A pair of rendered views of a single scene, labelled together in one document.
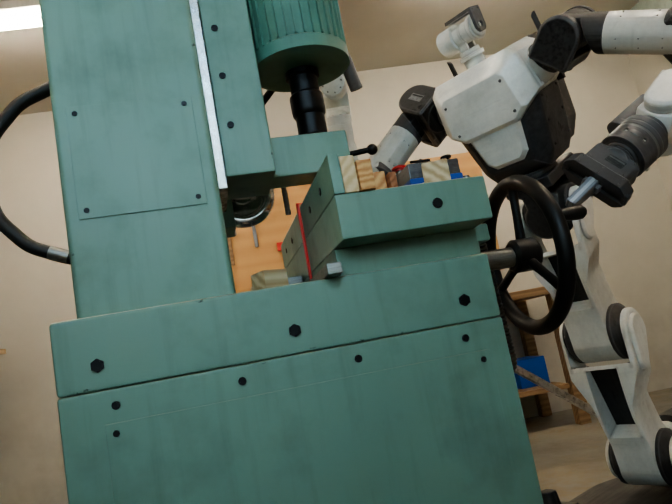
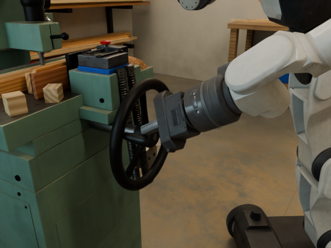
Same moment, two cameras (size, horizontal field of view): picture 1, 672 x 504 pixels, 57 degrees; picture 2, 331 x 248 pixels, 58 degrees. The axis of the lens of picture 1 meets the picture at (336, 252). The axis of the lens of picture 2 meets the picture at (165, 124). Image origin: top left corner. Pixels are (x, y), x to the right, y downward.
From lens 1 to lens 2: 1.11 m
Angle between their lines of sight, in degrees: 51
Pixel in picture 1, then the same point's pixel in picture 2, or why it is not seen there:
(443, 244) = not seen: hidden behind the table
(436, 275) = (6, 160)
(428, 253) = not seen: hidden behind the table
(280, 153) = (10, 34)
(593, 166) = (159, 113)
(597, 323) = (309, 155)
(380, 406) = not seen: outside the picture
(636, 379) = (316, 201)
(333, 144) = (33, 34)
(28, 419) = (162, 31)
